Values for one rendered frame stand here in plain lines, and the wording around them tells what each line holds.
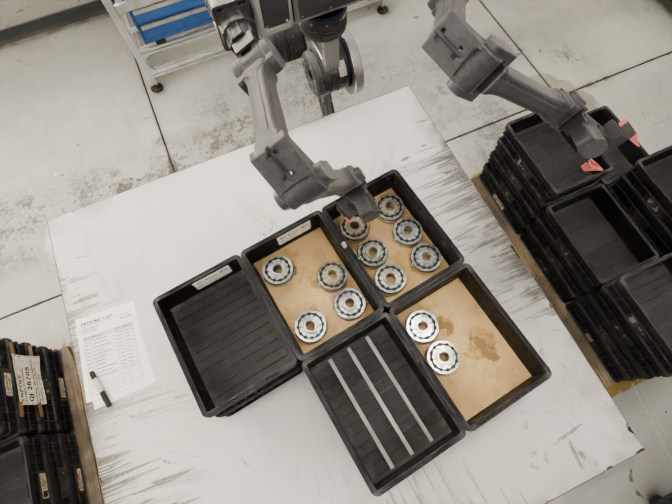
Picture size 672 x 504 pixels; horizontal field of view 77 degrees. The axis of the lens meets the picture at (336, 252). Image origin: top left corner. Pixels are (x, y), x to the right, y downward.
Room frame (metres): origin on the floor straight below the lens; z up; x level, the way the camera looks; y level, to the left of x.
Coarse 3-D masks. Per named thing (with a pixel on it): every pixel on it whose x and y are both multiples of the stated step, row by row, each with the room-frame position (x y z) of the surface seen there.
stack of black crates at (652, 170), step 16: (640, 160) 0.94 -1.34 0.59; (656, 160) 0.99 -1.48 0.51; (624, 176) 0.93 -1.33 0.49; (640, 176) 0.89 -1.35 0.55; (656, 176) 0.92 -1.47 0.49; (624, 192) 0.88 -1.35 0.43; (640, 192) 0.84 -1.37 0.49; (656, 192) 0.80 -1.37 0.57; (624, 208) 0.82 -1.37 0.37; (640, 208) 0.79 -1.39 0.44; (656, 208) 0.75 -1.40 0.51; (640, 224) 0.73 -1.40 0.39; (656, 224) 0.69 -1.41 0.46; (656, 240) 0.65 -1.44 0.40
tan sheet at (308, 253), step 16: (304, 240) 0.57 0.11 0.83; (320, 240) 0.57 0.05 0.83; (288, 256) 0.52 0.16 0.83; (304, 256) 0.51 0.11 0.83; (320, 256) 0.51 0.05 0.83; (336, 256) 0.51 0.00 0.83; (304, 272) 0.46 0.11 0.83; (272, 288) 0.41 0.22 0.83; (288, 288) 0.40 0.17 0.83; (304, 288) 0.40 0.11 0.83; (320, 288) 0.40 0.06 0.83; (288, 304) 0.35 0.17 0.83; (304, 304) 0.35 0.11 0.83; (320, 304) 0.34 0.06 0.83; (352, 304) 0.34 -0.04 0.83; (368, 304) 0.33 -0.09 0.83; (288, 320) 0.30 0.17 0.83; (336, 320) 0.29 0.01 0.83; (304, 352) 0.19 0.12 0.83
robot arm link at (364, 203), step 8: (360, 168) 0.62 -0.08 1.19; (360, 176) 0.58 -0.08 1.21; (352, 192) 0.57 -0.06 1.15; (360, 192) 0.56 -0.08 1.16; (352, 200) 0.55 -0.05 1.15; (360, 200) 0.54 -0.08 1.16; (368, 200) 0.55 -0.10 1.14; (360, 208) 0.52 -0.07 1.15; (368, 208) 0.51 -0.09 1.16; (376, 208) 0.52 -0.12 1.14; (360, 216) 0.51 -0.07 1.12; (368, 216) 0.50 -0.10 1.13; (376, 216) 0.51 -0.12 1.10
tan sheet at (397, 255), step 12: (384, 192) 0.74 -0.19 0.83; (408, 216) 0.64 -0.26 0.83; (372, 228) 0.60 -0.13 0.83; (384, 228) 0.60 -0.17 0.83; (384, 240) 0.55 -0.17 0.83; (372, 252) 0.51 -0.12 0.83; (396, 252) 0.51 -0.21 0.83; (408, 252) 0.50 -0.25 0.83; (384, 264) 0.47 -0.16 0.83; (396, 264) 0.46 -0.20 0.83; (408, 264) 0.46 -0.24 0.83; (444, 264) 0.45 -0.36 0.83; (372, 276) 0.43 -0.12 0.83; (408, 276) 0.42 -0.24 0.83; (420, 276) 0.42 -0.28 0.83; (408, 288) 0.38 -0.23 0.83
